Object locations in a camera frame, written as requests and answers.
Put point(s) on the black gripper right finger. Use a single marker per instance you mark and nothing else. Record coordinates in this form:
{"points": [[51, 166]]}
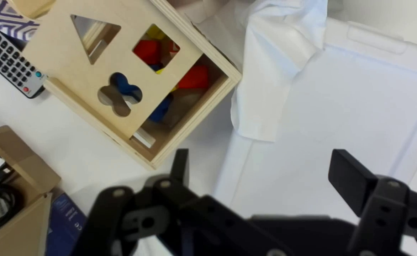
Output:
{"points": [[384, 207]]}

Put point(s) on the wooden shape sorter box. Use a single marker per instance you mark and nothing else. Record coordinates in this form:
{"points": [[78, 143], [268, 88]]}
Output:
{"points": [[75, 71]]}

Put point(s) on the black remote control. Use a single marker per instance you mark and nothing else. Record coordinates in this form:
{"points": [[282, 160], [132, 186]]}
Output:
{"points": [[9, 61]]}

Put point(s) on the dark blue printed card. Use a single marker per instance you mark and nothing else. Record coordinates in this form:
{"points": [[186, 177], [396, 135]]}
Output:
{"points": [[66, 224]]}

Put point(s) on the red wooden shape block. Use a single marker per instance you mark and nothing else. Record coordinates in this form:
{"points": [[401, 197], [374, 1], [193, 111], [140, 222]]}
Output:
{"points": [[194, 78], [147, 51]]}

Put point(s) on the tan wooden block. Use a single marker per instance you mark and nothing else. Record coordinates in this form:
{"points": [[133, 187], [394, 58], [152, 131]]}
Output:
{"points": [[31, 7]]}

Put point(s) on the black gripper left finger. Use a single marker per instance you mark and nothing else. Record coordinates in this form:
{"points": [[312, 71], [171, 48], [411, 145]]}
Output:
{"points": [[123, 222]]}

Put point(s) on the white paper napkin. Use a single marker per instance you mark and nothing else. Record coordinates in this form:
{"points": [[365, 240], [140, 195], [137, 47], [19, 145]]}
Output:
{"points": [[274, 71]]}

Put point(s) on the open cardboard box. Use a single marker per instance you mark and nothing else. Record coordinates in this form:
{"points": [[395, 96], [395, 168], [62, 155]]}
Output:
{"points": [[23, 165]]}

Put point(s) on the clear plastic container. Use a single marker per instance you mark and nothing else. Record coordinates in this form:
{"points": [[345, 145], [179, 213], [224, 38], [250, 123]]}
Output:
{"points": [[359, 108]]}

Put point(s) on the blue wooden shape block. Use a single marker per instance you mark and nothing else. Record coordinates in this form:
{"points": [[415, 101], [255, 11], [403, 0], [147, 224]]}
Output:
{"points": [[125, 86]]}

